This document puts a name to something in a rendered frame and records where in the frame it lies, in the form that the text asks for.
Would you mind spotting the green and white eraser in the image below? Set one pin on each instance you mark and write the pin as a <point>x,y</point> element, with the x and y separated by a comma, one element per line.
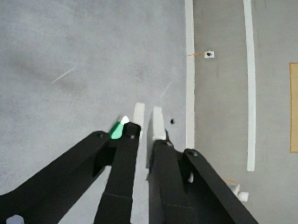
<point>117,128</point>

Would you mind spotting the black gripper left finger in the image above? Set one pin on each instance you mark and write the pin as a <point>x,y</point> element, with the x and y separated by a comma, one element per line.
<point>47,196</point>

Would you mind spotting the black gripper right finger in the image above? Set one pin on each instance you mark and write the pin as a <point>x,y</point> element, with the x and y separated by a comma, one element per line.
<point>206,192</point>

